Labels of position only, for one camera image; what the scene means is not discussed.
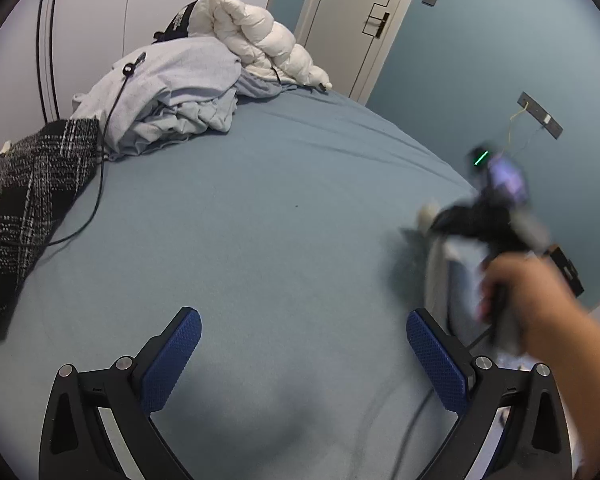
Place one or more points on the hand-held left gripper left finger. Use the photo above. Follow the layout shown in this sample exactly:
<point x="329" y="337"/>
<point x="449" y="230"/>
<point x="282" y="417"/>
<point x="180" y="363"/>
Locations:
<point x="172" y="360"/>

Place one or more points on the grey wall socket plate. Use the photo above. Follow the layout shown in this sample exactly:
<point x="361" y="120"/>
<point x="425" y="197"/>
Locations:
<point x="535" y="110"/>

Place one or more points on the white puffy duvet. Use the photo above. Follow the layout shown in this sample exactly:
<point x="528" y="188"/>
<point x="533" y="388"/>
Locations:
<point x="250" y="25"/>

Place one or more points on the light blue crumpled blanket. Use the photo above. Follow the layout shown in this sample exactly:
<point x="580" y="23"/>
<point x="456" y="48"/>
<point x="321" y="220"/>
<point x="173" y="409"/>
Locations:
<point x="180" y="75"/>

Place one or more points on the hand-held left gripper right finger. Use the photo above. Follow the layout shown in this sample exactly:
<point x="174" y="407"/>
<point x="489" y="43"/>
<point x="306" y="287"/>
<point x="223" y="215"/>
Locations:
<point x="437" y="360"/>

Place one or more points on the black white tweed cloth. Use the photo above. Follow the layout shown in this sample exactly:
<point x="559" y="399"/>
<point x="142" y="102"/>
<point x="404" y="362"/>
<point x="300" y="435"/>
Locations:
<point x="25" y="185"/>

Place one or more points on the black box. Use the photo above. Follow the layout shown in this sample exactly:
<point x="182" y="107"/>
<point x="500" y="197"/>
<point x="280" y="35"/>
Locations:
<point x="567" y="270"/>

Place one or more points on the person's right hand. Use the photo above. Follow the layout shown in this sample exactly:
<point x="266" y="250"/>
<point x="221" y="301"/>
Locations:
<point x="530" y="290"/>

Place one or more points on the light blue towel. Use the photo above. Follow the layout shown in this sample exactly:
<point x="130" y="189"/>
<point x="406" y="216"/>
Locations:
<point x="447" y="275"/>

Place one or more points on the white door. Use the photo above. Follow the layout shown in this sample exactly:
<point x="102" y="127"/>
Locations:
<point x="340" y="20"/>

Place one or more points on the black backpack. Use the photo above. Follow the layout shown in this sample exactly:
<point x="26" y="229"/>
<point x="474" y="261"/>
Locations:
<point x="175" y="25"/>

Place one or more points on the person's right forearm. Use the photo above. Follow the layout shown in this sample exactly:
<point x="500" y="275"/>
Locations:
<point x="580" y="390"/>

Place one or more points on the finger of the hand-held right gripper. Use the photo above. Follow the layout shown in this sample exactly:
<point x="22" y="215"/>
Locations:
<point x="450" y="221"/>

